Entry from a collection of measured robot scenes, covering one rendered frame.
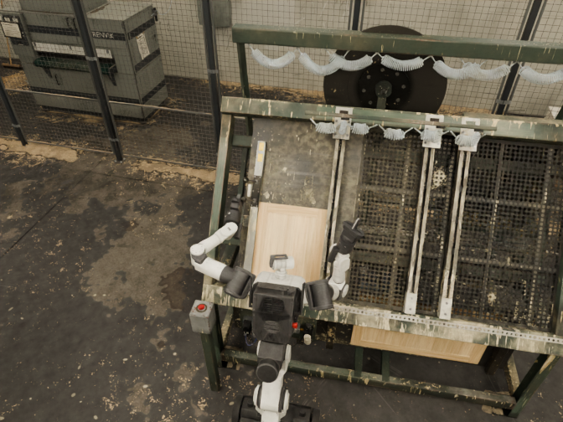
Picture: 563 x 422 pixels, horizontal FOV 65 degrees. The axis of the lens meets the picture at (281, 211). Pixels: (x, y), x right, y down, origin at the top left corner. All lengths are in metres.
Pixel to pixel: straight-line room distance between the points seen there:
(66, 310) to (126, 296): 0.49
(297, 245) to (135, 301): 1.85
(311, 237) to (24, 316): 2.66
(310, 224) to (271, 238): 0.27
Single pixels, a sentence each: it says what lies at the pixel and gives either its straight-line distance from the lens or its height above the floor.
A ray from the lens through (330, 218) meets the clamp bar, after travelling 2.74.
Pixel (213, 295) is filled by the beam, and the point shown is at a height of 0.86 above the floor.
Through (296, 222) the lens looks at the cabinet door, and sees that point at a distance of 2.78.
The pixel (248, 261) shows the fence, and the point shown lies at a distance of 2.82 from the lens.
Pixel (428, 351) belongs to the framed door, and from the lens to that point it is 3.45.
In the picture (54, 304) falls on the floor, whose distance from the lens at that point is 4.39.
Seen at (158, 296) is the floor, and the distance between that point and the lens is 4.12.
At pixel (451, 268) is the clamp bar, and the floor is 1.16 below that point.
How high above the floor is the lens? 3.07
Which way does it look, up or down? 40 degrees down
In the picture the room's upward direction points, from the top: straight up
